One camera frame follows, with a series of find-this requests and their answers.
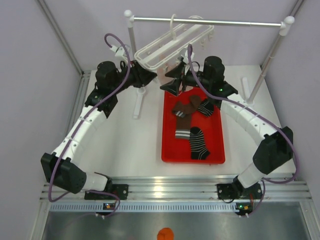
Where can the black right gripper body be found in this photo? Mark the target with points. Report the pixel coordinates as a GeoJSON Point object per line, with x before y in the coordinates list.
{"type": "Point", "coordinates": [188, 78]}

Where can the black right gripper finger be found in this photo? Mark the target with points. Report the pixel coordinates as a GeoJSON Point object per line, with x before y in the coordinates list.
{"type": "Point", "coordinates": [177, 71]}
{"type": "Point", "coordinates": [172, 87]}

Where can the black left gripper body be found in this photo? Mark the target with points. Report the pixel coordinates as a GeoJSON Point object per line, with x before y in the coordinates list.
{"type": "Point", "coordinates": [136, 78]}

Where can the white clip sock hanger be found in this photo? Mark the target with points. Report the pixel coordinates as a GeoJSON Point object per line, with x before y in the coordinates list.
{"type": "Point", "coordinates": [172, 45]}

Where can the pale pink sock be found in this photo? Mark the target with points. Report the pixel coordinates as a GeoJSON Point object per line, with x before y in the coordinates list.
{"type": "Point", "coordinates": [161, 71]}

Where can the brown sock striped cuff long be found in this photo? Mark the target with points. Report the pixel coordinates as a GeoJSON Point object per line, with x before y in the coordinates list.
{"type": "Point", "coordinates": [183, 125]}

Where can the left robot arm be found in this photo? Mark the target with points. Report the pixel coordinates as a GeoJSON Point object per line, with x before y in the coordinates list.
{"type": "Point", "coordinates": [62, 167]}

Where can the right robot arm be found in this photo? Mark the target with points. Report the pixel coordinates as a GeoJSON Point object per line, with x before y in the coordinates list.
{"type": "Point", "coordinates": [275, 145]}

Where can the white rack base foot left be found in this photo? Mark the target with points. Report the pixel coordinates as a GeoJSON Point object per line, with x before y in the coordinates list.
{"type": "Point", "coordinates": [140, 93]}

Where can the black striped sock upper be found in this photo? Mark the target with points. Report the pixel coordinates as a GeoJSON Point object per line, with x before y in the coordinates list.
{"type": "Point", "coordinates": [206, 108]}

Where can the black striped sock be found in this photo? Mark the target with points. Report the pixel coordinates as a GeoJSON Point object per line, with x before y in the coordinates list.
{"type": "Point", "coordinates": [197, 144]}
{"type": "Point", "coordinates": [206, 108]}

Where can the red plastic tray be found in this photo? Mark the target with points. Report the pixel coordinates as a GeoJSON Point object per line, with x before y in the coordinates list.
{"type": "Point", "coordinates": [177, 150]}

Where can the black striped sock lower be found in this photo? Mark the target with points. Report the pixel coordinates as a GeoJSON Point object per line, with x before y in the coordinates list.
{"type": "Point", "coordinates": [197, 144]}

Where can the orange round object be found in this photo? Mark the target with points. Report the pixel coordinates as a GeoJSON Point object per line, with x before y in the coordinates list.
{"type": "Point", "coordinates": [165, 234]}

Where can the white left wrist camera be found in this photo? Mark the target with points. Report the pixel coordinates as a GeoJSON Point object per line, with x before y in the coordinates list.
{"type": "Point", "coordinates": [119, 53]}

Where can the white drying rack frame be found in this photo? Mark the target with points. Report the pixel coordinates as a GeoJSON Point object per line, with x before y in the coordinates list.
{"type": "Point", "coordinates": [284, 28]}

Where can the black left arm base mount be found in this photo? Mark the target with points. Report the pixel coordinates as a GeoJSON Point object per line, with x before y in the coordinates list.
{"type": "Point", "coordinates": [119, 190]}

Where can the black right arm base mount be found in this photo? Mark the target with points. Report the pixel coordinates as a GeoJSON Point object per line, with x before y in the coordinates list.
{"type": "Point", "coordinates": [229, 192]}

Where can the aluminium mounting rail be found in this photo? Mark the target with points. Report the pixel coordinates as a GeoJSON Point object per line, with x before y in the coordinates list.
{"type": "Point", "coordinates": [202, 188]}

